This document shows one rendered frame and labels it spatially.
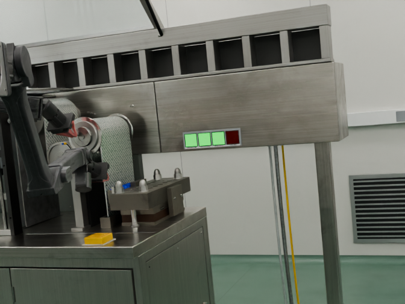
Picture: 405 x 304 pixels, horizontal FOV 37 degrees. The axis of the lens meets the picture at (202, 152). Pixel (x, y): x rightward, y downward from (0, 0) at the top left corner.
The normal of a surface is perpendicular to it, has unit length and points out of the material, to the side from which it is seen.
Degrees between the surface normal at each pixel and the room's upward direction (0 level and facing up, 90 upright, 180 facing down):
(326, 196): 90
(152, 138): 90
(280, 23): 90
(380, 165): 90
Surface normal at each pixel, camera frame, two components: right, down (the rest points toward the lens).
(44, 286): -0.36, 0.11
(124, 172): 0.93, -0.05
